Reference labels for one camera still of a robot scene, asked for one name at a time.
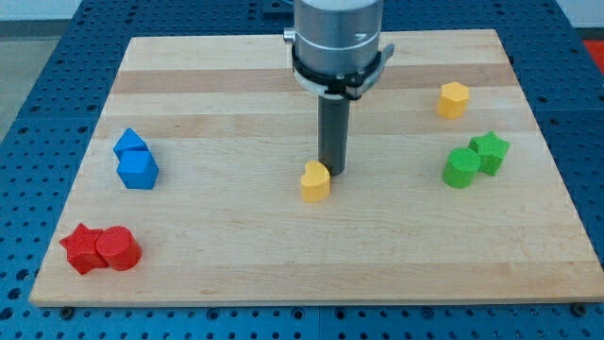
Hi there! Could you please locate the yellow heart block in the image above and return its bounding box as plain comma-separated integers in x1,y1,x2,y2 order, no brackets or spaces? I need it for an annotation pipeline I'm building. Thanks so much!
300,160,331,202

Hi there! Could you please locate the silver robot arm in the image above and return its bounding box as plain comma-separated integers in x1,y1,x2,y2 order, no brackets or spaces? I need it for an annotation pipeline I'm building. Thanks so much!
284,0,394,100

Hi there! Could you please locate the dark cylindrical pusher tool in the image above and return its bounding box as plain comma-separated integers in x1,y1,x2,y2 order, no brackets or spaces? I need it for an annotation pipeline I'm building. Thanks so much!
318,96,350,177

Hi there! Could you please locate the wooden board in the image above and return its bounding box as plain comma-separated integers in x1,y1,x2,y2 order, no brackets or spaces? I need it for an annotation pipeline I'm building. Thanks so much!
29,29,603,307

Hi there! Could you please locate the green cylinder block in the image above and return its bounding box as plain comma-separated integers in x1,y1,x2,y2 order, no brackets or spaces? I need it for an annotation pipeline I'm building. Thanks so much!
443,147,481,189

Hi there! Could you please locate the blue cube block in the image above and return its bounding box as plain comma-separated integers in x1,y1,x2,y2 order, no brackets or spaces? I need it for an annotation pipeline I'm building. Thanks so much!
117,150,159,190

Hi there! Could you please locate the yellow hexagon block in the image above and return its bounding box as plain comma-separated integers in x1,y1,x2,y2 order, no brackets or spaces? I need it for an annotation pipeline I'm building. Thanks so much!
436,81,470,119

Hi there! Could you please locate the blue triangle block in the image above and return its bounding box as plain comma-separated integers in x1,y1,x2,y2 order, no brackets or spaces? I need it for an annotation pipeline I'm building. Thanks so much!
113,127,148,160

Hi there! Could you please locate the green star block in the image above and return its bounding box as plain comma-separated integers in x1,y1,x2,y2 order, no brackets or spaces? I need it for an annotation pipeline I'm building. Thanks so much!
469,131,511,176

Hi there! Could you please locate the red cylinder block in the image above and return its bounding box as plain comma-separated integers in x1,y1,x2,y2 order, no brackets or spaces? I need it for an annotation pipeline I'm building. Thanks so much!
95,226,143,271

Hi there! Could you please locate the red star block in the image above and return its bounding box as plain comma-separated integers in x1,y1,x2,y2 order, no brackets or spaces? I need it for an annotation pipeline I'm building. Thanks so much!
59,223,109,275

